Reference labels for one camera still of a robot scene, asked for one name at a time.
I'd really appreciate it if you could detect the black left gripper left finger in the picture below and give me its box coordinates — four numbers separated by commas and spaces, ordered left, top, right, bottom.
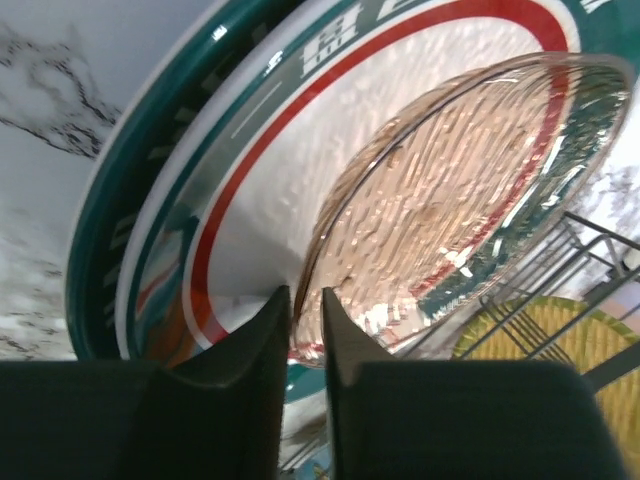
1, 287, 291, 479

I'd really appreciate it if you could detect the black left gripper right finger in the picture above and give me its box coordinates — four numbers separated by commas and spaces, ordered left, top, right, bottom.
322, 288, 628, 479

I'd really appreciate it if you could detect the yellow woven bamboo plate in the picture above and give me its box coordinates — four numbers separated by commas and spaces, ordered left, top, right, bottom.
452, 297, 639, 450

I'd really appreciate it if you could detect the pink small plate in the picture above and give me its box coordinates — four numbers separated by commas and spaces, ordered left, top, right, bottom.
290, 52, 635, 368

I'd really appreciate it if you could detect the dark wire dish rack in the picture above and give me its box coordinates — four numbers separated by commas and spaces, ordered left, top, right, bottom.
400, 212, 639, 391

